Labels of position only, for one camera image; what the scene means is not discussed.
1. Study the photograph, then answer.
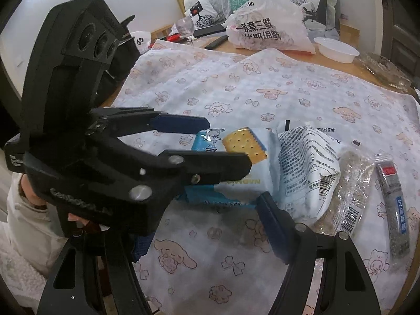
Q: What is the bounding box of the blue white cracker bag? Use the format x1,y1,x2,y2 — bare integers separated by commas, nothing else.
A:
181,126,343,224

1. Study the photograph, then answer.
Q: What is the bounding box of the brown sesame snack packet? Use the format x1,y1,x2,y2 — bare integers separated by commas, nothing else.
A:
312,149,374,236

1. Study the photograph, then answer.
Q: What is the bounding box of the black sesame candy packet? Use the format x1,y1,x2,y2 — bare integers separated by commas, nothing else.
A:
374,155,410,271

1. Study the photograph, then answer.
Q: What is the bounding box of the person's left hand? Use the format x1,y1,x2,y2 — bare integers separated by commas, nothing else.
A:
20,174,46,209

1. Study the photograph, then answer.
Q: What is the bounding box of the black remote control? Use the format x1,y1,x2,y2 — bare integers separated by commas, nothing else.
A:
204,35,229,50

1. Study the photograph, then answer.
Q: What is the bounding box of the wine glass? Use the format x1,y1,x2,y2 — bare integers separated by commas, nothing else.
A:
175,16,195,46

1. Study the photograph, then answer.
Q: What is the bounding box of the white red print cushion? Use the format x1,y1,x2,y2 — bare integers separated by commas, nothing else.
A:
184,0,226,30

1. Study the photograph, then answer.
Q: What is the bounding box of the grey covered sofa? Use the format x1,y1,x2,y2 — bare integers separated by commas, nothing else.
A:
184,0,340,40

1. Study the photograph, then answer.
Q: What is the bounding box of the white printed plastic bag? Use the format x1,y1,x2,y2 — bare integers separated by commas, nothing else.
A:
224,0,315,54

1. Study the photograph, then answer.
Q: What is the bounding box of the white plastic bowl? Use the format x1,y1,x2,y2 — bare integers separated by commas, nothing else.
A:
314,37,360,63

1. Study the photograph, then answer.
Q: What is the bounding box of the white tree print cushion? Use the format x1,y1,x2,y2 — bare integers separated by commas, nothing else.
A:
290,0,327,31

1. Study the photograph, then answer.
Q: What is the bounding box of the glass ashtray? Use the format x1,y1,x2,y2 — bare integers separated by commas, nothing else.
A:
355,52,411,93

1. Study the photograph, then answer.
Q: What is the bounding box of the wooden side table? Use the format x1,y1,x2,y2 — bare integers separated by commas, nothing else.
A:
339,19,360,48

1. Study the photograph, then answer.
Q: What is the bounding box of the dark brown door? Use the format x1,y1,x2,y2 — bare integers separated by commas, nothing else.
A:
381,0,419,81

